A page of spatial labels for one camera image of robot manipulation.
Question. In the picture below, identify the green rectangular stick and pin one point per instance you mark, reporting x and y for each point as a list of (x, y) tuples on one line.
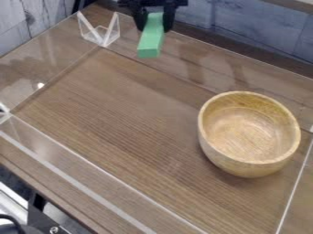
[(151, 38)]

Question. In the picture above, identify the clear acrylic tray wall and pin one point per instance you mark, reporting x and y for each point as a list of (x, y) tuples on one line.
[(107, 205)]

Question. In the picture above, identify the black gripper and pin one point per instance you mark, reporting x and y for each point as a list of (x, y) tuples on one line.
[(140, 13)]

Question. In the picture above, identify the wooden bowl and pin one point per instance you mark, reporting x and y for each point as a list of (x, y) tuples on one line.
[(247, 133)]

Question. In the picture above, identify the black table frame leg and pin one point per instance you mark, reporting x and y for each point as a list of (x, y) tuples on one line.
[(45, 217)]

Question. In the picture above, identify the clear acrylic corner bracket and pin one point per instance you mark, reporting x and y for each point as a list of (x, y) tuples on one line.
[(102, 36)]

